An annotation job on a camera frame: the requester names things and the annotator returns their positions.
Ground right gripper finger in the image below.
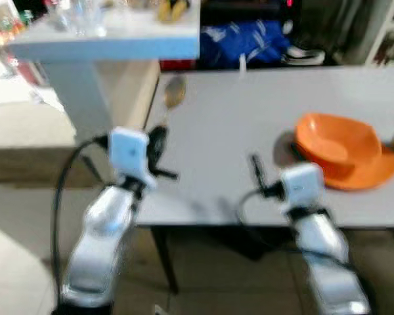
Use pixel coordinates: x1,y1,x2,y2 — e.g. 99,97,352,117
249,154,268,191

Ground steel spoon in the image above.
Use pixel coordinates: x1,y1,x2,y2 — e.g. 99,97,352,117
158,73,188,129

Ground grey table with black legs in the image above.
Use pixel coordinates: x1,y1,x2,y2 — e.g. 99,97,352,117
133,64,394,296

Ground white counter block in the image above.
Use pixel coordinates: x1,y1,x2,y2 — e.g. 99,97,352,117
0,58,164,188

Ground orange bowl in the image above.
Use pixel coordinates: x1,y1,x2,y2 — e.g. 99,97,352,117
294,112,384,186

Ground red box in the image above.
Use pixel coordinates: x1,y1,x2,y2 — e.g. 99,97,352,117
159,59,199,72

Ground orange plate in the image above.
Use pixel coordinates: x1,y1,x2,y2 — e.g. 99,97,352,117
312,144,394,192

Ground white raised bar shelf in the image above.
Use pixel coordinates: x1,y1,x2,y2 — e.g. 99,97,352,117
5,8,202,144

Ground white and black shoe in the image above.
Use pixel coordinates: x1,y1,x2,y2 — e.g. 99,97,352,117
280,43,327,67

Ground blue cloth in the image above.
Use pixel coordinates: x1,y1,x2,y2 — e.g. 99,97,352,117
199,18,291,70

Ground yellow bananas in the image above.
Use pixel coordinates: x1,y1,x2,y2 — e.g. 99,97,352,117
156,0,192,24

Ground clear glass jar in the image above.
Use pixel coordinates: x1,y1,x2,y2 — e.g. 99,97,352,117
72,0,110,37
45,0,73,32

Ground black appliance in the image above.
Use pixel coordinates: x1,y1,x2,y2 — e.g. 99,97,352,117
200,0,304,26

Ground white bookshelf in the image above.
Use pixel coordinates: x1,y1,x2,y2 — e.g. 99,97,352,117
370,0,394,66

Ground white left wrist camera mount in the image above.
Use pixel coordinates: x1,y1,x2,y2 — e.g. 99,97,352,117
108,126,153,190

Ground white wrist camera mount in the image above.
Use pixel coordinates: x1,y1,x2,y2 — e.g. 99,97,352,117
108,126,153,190
277,162,328,215

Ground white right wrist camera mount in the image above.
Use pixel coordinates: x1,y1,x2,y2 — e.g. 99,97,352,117
277,162,328,215

